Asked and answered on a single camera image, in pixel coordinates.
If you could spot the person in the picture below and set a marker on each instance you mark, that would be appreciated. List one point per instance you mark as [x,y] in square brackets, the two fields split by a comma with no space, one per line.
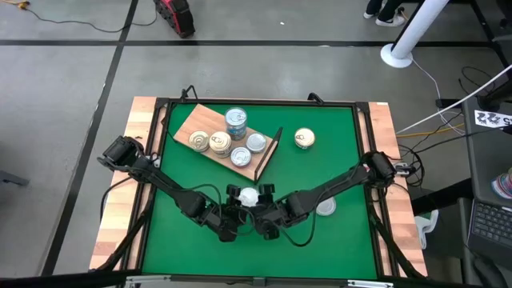
[384,10]

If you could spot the yellow plug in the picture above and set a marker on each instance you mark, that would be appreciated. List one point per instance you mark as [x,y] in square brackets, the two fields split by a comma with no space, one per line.
[22,5]

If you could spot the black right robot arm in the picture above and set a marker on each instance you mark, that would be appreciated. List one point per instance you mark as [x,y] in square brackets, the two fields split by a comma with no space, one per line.
[340,182]

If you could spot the grey desk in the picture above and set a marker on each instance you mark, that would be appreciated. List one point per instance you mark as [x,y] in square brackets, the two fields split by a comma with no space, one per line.
[484,160]

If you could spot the white paper tag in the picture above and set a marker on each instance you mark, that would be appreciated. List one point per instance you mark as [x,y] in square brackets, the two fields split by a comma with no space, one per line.
[492,118]

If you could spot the red black machine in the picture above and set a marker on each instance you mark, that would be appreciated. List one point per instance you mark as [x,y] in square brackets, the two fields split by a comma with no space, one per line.
[176,16]

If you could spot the black power strip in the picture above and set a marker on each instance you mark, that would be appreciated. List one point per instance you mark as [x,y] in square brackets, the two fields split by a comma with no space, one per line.
[448,103]

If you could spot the blue yellowfin tuna can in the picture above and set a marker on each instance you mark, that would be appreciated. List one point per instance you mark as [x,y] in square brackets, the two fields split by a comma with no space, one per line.
[236,137]
[249,196]
[236,117]

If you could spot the silver bracket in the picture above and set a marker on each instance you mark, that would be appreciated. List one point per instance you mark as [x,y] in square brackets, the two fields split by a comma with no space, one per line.
[142,281]
[370,284]

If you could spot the black clamp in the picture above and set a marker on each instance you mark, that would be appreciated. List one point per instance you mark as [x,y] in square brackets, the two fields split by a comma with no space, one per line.
[316,98]
[188,94]

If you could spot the colourful stacked discs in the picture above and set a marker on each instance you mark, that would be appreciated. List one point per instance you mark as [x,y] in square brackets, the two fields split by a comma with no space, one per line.
[505,185]

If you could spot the grey floor object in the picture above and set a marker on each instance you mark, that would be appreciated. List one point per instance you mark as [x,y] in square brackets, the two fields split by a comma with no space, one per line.
[12,178]

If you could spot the black metal table frame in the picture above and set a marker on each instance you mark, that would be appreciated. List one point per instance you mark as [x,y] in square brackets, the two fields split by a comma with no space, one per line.
[240,101]

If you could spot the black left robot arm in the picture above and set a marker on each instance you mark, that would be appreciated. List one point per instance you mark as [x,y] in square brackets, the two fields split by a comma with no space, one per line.
[168,186]

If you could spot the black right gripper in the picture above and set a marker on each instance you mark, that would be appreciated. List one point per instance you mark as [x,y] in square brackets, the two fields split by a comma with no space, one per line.
[274,224]

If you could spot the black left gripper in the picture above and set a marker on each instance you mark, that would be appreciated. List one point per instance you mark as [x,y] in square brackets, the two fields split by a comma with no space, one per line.
[226,226]

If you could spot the white bag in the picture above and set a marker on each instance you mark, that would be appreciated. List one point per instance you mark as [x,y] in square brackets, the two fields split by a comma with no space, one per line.
[426,228]

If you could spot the green table mat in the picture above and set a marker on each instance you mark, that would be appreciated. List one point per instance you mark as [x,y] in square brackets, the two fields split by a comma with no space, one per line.
[280,256]

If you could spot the black laptop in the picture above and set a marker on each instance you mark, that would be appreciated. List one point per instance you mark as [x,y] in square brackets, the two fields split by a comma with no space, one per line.
[492,224]

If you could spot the red albacore tuna can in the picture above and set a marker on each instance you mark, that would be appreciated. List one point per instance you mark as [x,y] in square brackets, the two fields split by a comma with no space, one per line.
[241,157]

